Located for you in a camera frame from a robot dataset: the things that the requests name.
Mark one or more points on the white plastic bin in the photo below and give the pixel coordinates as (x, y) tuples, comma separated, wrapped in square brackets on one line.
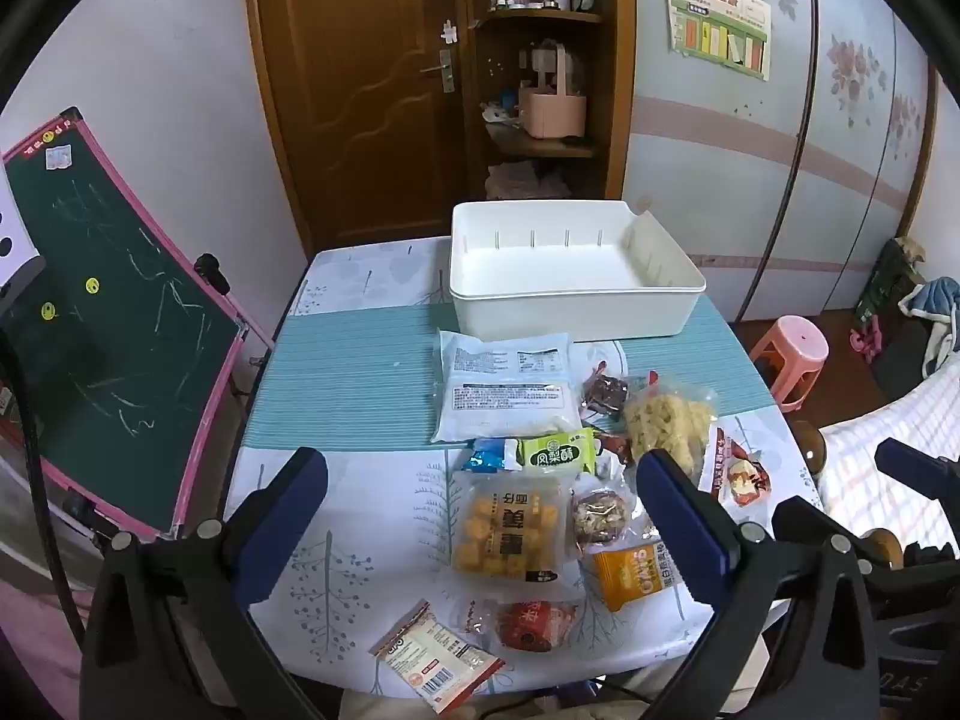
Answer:
[(547, 270)]

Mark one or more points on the wooden corner shelf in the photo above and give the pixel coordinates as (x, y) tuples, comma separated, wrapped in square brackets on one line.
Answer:
[(551, 15)]

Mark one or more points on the brown wooden door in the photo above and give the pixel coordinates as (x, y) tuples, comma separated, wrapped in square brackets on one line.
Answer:
[(352, 127)]

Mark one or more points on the large white blue packet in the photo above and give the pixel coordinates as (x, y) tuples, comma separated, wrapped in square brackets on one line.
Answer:
[(502, 397)]

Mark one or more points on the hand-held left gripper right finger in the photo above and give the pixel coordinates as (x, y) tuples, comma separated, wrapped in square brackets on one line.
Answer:
[(690, 532)]

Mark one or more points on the yellow crispy noodle snack bag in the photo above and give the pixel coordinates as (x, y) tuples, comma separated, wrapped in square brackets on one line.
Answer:
[(667, 420)]

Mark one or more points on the green chalkboard with pink frame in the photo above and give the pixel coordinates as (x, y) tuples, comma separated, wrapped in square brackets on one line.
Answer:
[(112, 300)]

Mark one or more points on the white checked blanket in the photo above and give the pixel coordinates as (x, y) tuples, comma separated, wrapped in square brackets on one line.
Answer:
[(862, 457)]

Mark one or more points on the small blue packet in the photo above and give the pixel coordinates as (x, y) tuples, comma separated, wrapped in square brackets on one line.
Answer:
[(487, 457)]

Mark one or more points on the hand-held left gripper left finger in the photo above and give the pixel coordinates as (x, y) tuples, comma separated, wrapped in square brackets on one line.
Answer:
[(285, 532)]

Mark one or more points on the clear nut cluster packet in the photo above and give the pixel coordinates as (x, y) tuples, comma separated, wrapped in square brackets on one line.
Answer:
[(600, 516)]

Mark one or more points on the yellow cube snack bag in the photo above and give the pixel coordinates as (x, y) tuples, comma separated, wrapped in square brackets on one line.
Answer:
[(510, 532)]

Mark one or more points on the red edged barcode snack packet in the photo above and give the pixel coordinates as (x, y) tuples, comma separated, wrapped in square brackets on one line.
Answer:
[(435, 652)]

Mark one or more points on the blue white towel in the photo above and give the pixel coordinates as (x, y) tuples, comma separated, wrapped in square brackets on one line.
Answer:
[(934, 300)]

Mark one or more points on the pink plastic stool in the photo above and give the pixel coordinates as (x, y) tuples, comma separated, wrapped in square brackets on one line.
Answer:
[(791, 337)]

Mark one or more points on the orange snack packet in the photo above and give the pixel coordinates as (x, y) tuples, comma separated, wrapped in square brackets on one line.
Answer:
[(630, 574)]

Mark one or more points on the wall poster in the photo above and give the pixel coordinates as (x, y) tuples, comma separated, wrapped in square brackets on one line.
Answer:
[(720, 22)]

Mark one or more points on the floral sliding wardrobe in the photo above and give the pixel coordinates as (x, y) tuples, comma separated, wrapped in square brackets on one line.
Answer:
[(712, 165)]

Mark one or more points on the round red snack packet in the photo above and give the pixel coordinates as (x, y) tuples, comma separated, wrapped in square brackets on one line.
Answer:
[(536, 624)]

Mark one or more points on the wooden chair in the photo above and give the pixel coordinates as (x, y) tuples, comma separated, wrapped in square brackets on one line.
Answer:
[(806, 446)]

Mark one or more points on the red label food picture packet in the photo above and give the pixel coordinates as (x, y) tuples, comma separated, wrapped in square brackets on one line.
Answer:
[(739, 476)]

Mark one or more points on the white board with dots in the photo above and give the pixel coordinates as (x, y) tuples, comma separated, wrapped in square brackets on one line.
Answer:
[(11, 262)]

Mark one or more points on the small green packet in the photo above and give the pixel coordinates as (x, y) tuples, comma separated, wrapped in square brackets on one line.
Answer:
[(559, 454)]

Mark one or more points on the folded pink cloth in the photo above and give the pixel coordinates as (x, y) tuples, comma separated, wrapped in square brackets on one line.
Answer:
[(525, 180)]

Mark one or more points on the brown snack packet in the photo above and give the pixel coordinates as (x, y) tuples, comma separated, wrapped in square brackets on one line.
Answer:
[(606, 394)]

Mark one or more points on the small white toy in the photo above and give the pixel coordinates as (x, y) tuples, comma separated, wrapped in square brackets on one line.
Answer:
[(499, 114)]

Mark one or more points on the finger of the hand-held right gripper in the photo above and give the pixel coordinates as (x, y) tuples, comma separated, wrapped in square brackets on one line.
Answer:
[(806, 521), (915, 465)]

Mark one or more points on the white door ornament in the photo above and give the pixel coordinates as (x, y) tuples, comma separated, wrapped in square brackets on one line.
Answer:
[(448, 31)]

